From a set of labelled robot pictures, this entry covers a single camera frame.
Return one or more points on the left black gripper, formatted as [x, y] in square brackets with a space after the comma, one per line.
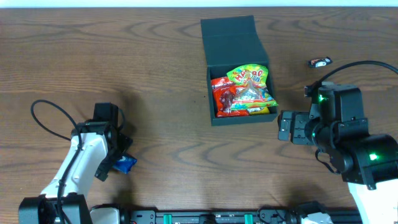
[113, 160]

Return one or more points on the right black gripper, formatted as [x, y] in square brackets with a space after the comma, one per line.
[298, 126]

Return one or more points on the blue Oreo cookie pack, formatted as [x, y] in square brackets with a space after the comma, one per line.
[125, 163]

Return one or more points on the yellow sweets bag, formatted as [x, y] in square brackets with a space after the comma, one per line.
[259, 110]

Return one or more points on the green Haribo gummy bag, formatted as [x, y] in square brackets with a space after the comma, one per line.
[250, 87]

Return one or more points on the black Mars mini bar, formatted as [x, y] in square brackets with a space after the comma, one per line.
[319, 62]

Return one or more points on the red candy bag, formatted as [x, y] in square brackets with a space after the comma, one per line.
[223, 94]

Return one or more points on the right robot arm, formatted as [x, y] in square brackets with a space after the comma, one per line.
[336, 125]

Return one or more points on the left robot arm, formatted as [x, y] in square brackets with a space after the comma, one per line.
[96, 146]

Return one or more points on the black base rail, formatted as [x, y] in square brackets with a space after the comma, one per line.
[310, 212]

